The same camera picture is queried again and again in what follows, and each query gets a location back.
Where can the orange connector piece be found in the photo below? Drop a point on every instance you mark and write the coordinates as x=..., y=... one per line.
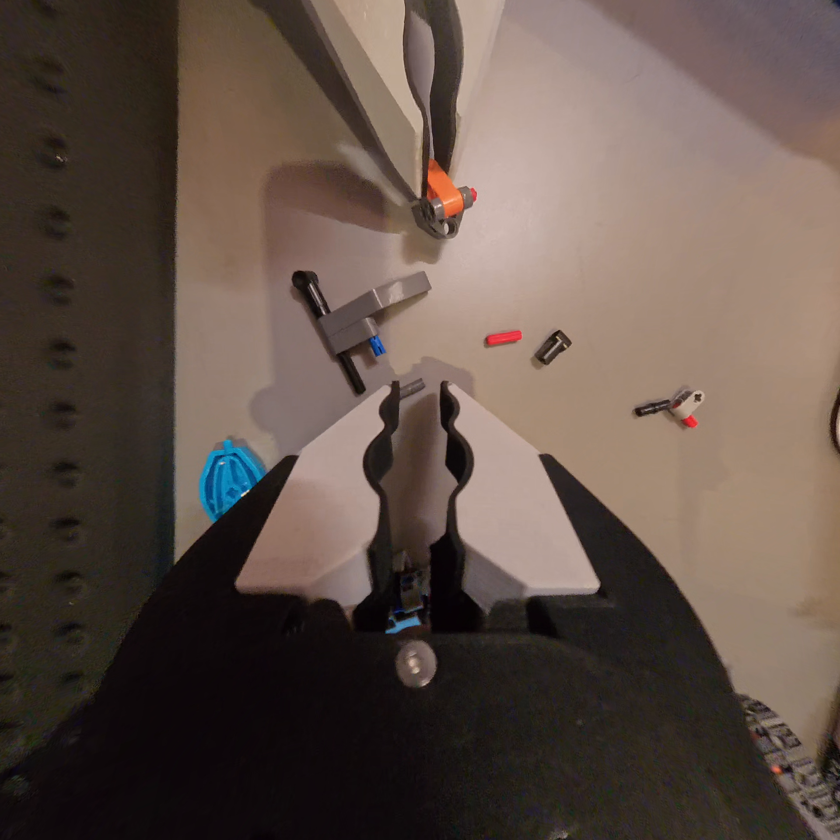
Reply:
x=443, y=193

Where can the grey beam black axle assembly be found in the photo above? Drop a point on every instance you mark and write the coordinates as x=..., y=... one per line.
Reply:
x=354, y=321

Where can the dark grey connector piece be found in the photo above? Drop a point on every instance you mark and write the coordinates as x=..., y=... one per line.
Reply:
x=433, y=223

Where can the black perforated board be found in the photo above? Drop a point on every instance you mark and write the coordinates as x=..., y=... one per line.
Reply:
x=85, y=394

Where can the translucent blue plastic tool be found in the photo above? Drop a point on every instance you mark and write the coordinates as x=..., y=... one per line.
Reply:
x=226, y=482

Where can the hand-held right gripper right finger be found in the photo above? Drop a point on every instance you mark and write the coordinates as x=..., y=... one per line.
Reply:
x=525, y=525

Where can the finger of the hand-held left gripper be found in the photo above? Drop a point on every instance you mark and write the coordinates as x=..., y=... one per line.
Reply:
x=476, y=39
x=367, y=59

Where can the small black bush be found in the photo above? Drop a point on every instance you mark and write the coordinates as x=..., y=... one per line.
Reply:
x=552, y=346

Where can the small white connector assembly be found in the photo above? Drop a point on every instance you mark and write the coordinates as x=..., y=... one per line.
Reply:
x=686, y=401

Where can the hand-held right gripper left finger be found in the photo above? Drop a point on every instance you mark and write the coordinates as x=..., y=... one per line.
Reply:
x=308, y=525

